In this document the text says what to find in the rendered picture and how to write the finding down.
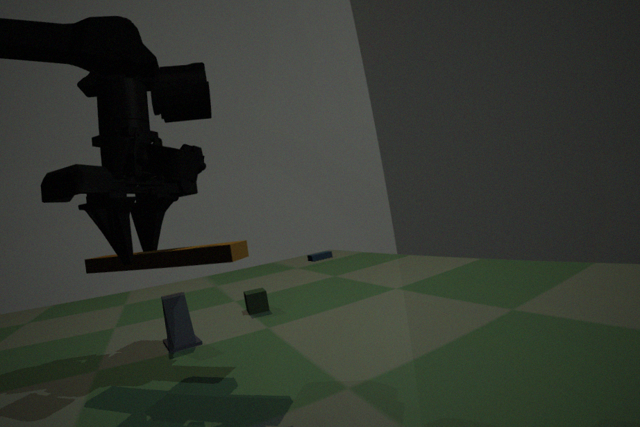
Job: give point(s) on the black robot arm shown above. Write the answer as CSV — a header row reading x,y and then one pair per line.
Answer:
x,y
121,70

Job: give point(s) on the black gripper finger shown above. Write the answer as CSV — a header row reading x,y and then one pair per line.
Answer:
x,y
112,218
147,218

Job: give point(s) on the orange long bar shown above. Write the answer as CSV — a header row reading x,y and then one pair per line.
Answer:
x,y
178,257

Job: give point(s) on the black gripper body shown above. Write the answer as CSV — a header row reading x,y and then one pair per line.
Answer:
x,y
110,180

